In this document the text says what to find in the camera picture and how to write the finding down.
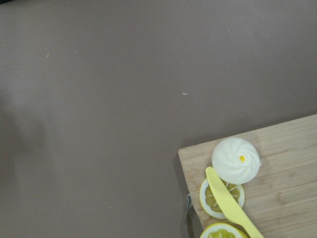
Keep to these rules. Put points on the white toy bun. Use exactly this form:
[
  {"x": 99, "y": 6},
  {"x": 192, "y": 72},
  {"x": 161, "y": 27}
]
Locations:
[{"x": 236, "y": 160}]

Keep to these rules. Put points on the lemon slice upper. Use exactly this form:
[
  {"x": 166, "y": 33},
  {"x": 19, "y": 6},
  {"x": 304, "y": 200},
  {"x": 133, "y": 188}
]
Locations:
[{"x": 209, "y": 203}]

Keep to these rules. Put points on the yellow plastic knife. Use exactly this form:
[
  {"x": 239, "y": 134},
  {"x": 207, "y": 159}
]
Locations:
[{"x": 230, "y": 208}]

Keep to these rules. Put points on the wooden cutting board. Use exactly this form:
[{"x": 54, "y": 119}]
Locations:
[{"x": 282, "y": 199}]

